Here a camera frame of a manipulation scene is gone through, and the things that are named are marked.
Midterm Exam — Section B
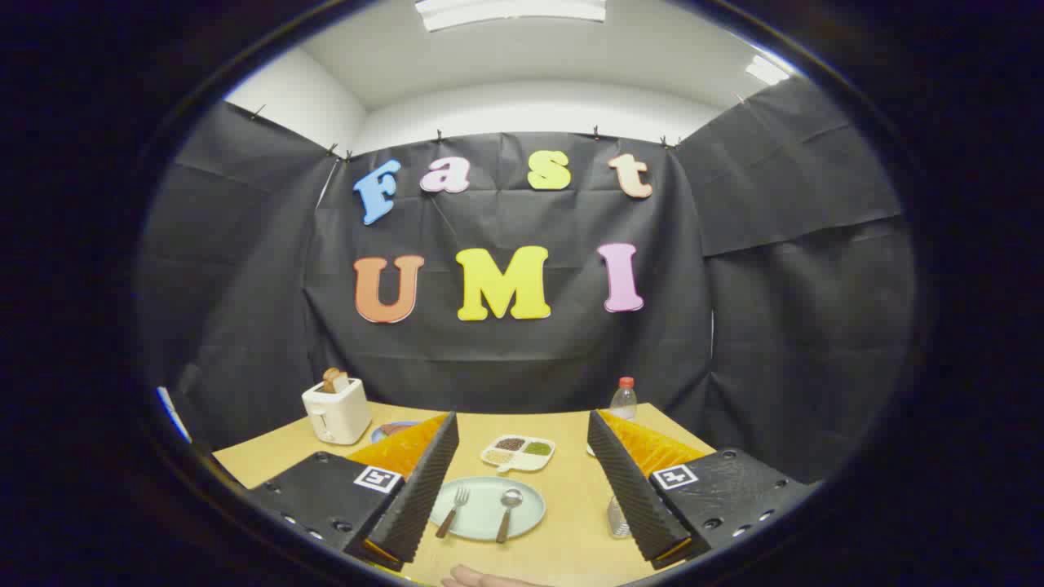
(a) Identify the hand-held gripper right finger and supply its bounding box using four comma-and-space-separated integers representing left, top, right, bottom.
587, 409, 816, 570

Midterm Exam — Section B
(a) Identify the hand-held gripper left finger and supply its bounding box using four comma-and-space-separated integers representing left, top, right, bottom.
245, 412, 460, 572

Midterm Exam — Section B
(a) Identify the fork with wooden handle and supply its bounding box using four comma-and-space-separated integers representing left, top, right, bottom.
435, 485, 471, 540

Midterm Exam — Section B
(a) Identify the spoon with wooden handle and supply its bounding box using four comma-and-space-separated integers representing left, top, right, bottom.
495, 488, 524, 545

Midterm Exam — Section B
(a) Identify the pale green plate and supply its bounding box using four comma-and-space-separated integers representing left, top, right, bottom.
428, 476, 546, 541

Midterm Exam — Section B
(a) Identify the blue plate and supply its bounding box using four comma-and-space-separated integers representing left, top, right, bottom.
371, 421, 425, 445

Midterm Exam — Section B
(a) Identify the clear bottle with red cap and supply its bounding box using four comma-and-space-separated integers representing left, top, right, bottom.
610, 377, 638, 421

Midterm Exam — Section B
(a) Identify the white divided dish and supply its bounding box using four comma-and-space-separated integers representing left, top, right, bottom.
480, 435, 556, 474

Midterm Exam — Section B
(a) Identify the cream toaster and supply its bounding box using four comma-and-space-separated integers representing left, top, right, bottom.
302, 377, 373, 446

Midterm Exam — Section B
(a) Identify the black backdrop cloth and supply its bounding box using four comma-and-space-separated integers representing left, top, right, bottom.
135, 77, 918, 486

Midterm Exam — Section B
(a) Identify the small ceiling light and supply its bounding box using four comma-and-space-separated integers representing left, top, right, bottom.
745, 55, 792, 86

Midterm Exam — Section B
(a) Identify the long ceiling light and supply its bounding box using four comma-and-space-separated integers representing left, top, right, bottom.
414, 0, 608, 33

